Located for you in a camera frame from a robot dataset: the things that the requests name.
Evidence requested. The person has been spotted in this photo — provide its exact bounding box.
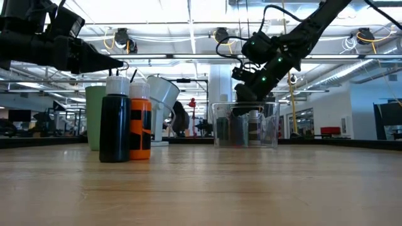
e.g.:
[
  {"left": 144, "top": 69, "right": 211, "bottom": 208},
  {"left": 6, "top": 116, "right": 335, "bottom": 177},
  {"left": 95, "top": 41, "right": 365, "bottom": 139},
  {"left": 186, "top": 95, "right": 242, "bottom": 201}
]
[{"left": 171, "top": 100, "right": 191, "bottom": 138}]

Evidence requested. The orange and black paint bottle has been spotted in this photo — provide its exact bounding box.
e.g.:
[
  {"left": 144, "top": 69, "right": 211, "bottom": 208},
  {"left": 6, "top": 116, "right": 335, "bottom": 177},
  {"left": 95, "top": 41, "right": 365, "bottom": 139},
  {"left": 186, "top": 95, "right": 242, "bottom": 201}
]
[{"left": 129, "top": 82, "right": 153, "bottom": 161}]

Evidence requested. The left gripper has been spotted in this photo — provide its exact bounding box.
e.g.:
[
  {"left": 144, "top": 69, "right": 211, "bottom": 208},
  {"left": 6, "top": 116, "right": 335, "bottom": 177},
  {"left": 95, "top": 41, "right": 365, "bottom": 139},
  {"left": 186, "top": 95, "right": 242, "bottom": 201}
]
[{"left": 0, "top": 33, "right": 124, "bottom": 75}]

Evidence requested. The white wall frame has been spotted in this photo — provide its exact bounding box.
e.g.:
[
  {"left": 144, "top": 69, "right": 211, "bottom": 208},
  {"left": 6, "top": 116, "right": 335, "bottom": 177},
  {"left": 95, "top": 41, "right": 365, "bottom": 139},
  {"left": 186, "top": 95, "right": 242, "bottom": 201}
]
[{"left": 340, "top": 115, "right": 350, "bottom": 135}]

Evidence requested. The green plastic cup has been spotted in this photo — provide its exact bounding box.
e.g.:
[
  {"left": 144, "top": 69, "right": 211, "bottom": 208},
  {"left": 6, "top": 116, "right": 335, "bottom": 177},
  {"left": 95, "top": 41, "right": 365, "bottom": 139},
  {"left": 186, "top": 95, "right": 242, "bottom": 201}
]
[{"left": 85, "top": 85, "right": 107, "bottom": 151}]

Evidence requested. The red object on pole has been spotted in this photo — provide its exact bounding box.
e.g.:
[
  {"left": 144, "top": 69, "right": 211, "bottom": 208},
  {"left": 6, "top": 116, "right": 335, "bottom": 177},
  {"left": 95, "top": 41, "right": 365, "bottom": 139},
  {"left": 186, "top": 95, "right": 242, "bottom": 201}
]
[{"left": 187, "top": 97, "right": 197, "bottom": 137}]

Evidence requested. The black panel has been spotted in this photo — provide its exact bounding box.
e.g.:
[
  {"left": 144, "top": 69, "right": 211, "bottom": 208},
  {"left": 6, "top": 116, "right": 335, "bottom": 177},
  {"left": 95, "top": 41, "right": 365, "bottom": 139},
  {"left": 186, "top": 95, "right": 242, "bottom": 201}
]
[{"left": 372, "top": 102, "right": 402, "bottom": 141}]

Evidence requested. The black metal stand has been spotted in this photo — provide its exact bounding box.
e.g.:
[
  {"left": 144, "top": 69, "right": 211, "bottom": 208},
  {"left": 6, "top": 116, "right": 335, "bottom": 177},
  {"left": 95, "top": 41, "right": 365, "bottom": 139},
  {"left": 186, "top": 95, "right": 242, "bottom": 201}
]
[{"left": 175, "top": 77, "right": 210, "bottom": 139}]

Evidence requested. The black monitor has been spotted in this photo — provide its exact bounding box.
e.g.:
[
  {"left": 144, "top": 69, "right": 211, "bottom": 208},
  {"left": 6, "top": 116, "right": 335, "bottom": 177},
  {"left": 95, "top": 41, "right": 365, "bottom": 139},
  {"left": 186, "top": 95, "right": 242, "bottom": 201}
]
[{"left": 8, "top": 109, "right": 32, "bottom": 123}]

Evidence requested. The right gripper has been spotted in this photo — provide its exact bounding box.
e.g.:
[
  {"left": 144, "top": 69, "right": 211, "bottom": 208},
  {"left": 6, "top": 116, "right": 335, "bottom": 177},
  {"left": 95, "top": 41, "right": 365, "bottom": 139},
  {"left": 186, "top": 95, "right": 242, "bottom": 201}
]
[{"left": 232, "top": 62, "right": 283, "bottom": 116}]

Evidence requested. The white round pillar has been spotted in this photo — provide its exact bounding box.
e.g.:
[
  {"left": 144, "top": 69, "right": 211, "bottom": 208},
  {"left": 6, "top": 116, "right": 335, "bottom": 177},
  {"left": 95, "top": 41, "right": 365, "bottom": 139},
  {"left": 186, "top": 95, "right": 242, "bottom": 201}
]
[{"left": 208, "top": 65, "right": 234, "bottom": 104}]

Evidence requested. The black ceiling cable reel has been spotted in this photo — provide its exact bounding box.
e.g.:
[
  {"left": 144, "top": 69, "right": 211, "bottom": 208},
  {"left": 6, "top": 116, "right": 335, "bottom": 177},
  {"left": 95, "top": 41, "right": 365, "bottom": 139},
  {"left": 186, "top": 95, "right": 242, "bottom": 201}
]
[
  {"left": 113, "top": 27, "right": 130, "bottom": 46},
  {"left": 356, "top": 27, "right": 376, "bottom": 45},
  {"left": 214, "top": 27, "right": 231, "bottom": 45}
]

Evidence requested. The clear plastic bin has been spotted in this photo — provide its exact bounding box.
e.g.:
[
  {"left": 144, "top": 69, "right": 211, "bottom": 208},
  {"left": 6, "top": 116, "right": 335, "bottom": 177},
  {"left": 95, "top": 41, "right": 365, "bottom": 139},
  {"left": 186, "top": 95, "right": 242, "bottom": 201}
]
[{"left": 212, "top": 101, "right": 281, "bottom": 149}]

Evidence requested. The red sofa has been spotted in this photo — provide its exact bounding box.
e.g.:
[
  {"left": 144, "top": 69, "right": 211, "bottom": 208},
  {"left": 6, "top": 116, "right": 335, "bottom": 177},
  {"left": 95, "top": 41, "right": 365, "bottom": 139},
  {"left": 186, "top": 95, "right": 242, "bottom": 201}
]
[{"left": 320, "top": 126, "right": 342, "bottom": 136}]

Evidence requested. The blue paint bottle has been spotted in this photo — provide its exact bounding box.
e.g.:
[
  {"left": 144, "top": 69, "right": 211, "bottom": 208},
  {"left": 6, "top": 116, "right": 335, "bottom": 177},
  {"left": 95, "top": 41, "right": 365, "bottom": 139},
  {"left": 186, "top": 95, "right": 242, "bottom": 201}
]
[{"left": 231, "top": 116, "right": 245, "bottom": 147}]

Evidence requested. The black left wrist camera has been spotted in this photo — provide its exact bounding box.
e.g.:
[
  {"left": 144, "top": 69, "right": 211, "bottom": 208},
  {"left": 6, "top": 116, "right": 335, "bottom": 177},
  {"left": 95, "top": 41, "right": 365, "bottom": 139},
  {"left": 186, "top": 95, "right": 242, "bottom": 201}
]
[{"left": 46, "top": 6, "right": 86, "bottom": 40}]

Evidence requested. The white cup with water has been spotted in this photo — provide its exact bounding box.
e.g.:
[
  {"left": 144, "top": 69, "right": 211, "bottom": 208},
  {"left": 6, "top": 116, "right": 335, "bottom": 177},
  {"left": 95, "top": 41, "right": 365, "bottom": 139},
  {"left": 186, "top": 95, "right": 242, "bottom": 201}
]
[{"left": 146, "top": 75, "right": 181, "bottom": 148}]

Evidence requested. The silver ventilation duct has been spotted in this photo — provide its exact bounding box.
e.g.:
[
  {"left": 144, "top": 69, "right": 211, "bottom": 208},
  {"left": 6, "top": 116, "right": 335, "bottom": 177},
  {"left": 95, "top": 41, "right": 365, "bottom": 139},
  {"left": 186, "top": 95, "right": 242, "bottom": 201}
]
[{"left": 306, "top": 37, "right": 402, "bottom": 90}]

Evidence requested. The black aluminium table frame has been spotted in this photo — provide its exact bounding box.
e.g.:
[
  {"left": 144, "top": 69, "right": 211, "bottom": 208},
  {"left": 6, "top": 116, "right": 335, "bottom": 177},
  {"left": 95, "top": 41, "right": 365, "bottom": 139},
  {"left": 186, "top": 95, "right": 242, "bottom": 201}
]
[{"left": 0, "top": 136, "right": 402, "bottom": 151}]

